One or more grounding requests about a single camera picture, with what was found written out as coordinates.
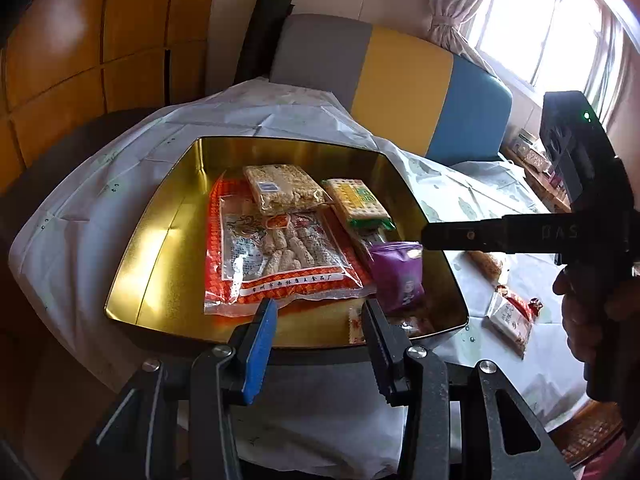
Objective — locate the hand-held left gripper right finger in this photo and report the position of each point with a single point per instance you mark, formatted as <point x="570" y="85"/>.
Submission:
<point x="380" y="360"/>

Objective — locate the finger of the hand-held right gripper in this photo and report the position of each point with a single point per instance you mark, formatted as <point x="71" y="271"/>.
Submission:
<point x="490" y="235"/>

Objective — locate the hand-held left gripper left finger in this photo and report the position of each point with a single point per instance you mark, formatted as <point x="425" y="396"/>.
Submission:
<point x="260" y="345"/>

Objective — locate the clear brown pastry packet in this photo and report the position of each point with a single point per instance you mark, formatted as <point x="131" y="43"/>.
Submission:
<point x="487" y="264"/>

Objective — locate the large orange snack bag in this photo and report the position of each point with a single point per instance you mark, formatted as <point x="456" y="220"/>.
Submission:
<point x="280" y="265"/>

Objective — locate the purple snack packet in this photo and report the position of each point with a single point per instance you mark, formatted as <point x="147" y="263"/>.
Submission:
<point x="395" y="275"/>

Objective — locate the clear snack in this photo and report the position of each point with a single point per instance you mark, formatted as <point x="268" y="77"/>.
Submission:
<point x="365" y="239"/>

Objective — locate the cracker packet with green ends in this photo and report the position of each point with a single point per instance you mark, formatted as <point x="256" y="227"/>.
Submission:
<point x="357" y="202"/>

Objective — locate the gold tin box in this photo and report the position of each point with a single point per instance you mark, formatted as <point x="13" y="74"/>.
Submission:
<point x="150" y="240"/>

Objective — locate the puffed rice bar packet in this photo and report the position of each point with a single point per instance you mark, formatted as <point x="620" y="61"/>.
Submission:
<point x="285" y="187"/>

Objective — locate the person's right hand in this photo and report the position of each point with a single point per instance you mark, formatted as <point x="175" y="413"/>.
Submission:
<point x="580" y="320"/>

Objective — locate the wooden side desk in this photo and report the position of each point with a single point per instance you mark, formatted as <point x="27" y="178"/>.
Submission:
<point x="545" y="185"/>

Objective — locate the small red candy packet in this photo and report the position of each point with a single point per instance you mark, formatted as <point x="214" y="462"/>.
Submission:
<point x="536" y="306"/>

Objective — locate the tissue box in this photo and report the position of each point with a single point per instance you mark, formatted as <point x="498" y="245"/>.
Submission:
<point x="535" y="157"/>

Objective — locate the white red snack packet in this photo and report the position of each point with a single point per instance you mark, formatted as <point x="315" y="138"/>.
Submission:
<point x="510" y="322"/>

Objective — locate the window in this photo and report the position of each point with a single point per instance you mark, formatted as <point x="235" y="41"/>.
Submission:
<point x="540" y="35"/>

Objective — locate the wicker chair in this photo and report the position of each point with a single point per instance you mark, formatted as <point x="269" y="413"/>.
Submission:
<point x="590" y="432"/>

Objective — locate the tied beige curtain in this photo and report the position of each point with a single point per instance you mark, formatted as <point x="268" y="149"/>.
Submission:
<point x="455" y="5"/>

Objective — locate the white cloud print tablecloth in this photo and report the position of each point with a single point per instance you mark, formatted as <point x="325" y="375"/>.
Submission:
<point x="150" y="125"/>

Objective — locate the dark grey chair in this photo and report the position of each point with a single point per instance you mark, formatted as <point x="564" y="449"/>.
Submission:
<point x="60" y="160"/>

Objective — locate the black rolled mat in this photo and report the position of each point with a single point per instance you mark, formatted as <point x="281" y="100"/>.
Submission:
<point x="262" y="35"/>

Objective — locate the wooden wardrobe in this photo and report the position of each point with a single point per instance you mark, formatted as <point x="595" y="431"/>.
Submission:
<point x="100" y="35"/>

